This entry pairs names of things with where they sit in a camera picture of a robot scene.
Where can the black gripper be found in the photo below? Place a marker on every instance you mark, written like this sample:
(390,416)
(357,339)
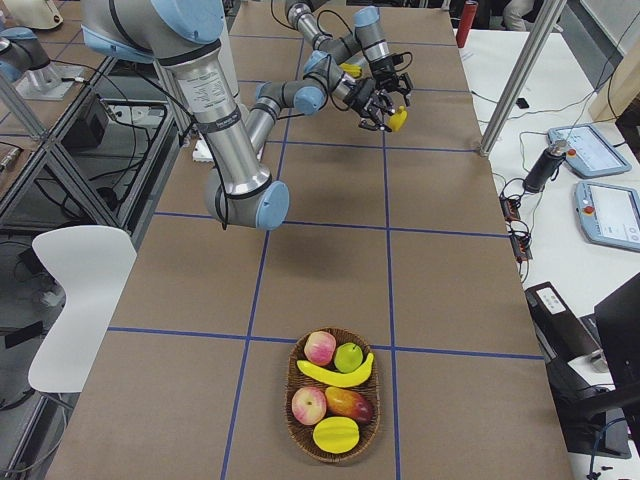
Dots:
(385,65)
(359,93)

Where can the yellow plastic banana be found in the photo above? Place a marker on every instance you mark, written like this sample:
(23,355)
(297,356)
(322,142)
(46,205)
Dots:
(333,378)
(398,119)
(353,70)

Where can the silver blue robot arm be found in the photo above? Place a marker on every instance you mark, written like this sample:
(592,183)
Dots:
(345,35)
(185,37)

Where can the brown wicker basket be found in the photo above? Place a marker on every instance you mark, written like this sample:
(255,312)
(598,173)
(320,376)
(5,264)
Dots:
(302,434)

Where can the red cylinder bottle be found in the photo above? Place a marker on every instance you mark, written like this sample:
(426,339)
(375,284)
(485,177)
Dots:
(465,22)

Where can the small black device on table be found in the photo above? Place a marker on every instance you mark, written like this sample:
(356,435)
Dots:
(522,103)

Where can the blue teach pendant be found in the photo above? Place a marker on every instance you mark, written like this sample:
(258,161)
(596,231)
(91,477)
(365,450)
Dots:
(594,155)
(608,215)

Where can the pink red plastic apple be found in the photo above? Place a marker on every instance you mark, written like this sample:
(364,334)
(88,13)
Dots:
(320,347)

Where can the green plastic pear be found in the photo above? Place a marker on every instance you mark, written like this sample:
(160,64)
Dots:
(348,357)

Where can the red orange plastic mango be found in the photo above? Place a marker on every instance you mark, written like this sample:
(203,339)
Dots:
(349,403)

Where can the black box with label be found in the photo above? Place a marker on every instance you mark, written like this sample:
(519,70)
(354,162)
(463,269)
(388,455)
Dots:
(561,335)

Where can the white chair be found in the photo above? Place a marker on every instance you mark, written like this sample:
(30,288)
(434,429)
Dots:
(92,264)

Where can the black computer monitor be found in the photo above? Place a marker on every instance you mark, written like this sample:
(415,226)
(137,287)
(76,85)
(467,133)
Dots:
(617,321)

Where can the yellow plastic starfruit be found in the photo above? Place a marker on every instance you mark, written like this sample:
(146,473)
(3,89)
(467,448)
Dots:
(336,434)

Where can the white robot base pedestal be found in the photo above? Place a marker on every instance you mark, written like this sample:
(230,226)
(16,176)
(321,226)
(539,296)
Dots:
(202,153)

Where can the aluminium frame post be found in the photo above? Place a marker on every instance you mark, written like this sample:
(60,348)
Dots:
(529,54)

